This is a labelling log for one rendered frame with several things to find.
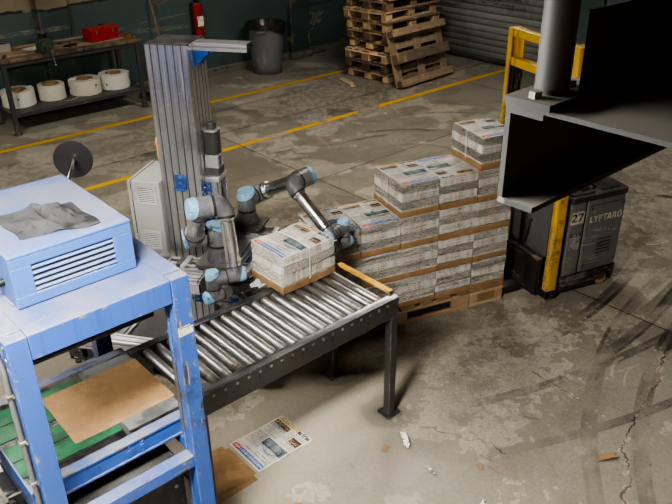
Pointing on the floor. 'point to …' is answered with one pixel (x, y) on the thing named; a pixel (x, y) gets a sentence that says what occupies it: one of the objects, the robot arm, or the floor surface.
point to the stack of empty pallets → (374, 16)
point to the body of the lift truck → (579, 232)
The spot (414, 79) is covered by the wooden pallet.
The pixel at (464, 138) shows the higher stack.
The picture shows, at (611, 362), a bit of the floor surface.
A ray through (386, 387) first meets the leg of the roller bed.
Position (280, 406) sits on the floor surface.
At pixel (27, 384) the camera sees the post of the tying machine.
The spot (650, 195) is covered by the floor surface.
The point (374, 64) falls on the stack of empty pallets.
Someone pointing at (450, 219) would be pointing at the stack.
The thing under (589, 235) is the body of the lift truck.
